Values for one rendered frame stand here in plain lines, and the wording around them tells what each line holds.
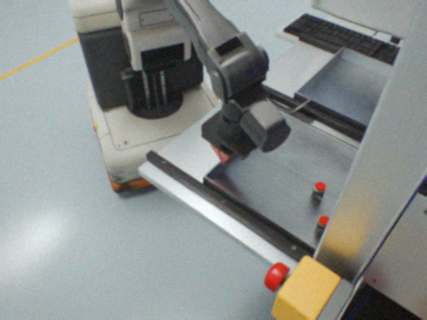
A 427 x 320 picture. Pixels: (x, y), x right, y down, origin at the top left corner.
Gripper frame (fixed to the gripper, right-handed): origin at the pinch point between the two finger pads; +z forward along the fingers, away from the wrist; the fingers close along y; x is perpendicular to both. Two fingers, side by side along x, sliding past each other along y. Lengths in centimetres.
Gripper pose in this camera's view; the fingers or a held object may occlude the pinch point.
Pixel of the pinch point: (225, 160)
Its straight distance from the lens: 76.9
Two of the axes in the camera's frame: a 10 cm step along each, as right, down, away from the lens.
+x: 6.4, -5.7, 5.1
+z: -1.1, 5.9, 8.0
